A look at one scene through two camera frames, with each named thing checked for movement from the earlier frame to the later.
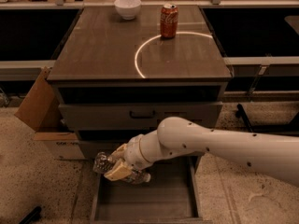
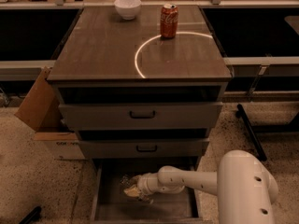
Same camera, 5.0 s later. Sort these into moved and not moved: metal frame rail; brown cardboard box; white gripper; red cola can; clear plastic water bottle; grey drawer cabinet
Moved: white gripper; clear plastic water bottle
Not moved: grey drawer cabinet; red cola can; brown cardboard box; metal frame rail
